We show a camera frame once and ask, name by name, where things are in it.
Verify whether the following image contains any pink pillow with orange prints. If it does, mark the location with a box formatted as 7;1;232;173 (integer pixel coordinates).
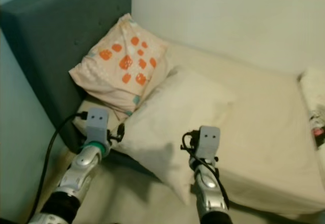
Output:
69;13;169;118

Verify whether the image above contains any cream sheeted mattress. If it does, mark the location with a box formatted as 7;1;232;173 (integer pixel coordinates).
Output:
71;40;325;215

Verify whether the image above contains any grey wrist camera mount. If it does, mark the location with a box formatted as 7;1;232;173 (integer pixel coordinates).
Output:
197;126;221;159
85;108;110;146

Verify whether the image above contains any plain white pillow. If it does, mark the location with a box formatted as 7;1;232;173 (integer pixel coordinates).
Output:
113;66;238;206

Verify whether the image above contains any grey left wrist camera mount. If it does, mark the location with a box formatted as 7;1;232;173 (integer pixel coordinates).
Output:
85;108;110;146

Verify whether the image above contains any small pink item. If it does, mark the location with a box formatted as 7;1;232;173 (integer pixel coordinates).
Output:
312;126;325;138

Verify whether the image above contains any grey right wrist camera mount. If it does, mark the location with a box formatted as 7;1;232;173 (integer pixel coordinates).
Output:
197;126;221;159

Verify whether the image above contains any grey-blue upholstered headboard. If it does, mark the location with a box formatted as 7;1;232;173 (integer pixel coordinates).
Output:
0;0;133;156

